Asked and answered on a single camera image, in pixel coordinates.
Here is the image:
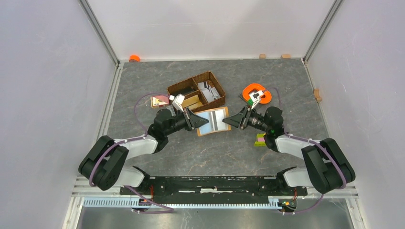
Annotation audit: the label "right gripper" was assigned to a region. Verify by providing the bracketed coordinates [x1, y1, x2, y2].
[222, 104, 270, 133]

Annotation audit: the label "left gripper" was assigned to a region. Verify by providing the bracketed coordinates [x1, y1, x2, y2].
[164, 106, 209, 136]

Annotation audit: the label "yellow leather card holder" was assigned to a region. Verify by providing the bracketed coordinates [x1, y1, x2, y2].
[196, 106, 231, 136]

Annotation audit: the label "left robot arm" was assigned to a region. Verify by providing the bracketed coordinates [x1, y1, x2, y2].
[78, 108, 209, 195]

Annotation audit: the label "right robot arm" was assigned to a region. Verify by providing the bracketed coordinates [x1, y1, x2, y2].
[223, 106, 356, 195]

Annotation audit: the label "gold VIP cards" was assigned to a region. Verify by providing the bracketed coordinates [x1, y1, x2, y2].
[181, 95, 203, 110]

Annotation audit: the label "black cards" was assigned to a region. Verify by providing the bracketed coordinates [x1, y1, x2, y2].
[171, 86, 195, 96]

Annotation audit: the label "silver cards pile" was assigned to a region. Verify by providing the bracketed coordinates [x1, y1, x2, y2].
[197, 81, 221, 103]

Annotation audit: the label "pink card box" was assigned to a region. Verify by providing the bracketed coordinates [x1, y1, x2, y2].
[150, 95, 170, 108]

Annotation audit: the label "blue toy brick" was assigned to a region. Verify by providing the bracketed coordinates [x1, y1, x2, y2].
[166, 105, 176, 116]

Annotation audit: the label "brown woven basket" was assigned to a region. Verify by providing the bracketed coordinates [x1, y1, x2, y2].
[167, 71, 225, 113]

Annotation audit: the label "pink and green brick stack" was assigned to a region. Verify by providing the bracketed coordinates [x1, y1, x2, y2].
[254, 133, 266, 147]

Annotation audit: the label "orange tape roll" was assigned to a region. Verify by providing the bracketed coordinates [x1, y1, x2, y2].
[128, 55, 140, 62]

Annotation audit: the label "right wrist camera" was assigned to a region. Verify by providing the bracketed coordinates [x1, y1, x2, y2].
[249, 90, 264, 109]

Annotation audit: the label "orange plastic ring toy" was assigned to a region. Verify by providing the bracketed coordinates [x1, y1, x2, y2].
[241, 83, 272, 104]

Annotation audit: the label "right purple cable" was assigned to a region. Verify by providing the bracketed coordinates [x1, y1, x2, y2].
[264, 87, 347, 214]

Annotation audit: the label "purple cable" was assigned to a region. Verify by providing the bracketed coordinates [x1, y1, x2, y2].
[88, 92, 175, 214]
[264, 87, 347, 214]

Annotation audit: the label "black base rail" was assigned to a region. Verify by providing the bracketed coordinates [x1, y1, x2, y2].
[135, 176, 308, 204]

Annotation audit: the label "wooden clip on wall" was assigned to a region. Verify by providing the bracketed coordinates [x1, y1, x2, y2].
[313, 88, 322, 103]

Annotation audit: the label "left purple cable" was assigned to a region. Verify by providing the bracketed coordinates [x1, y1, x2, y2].
[88, 92, 175, 214]

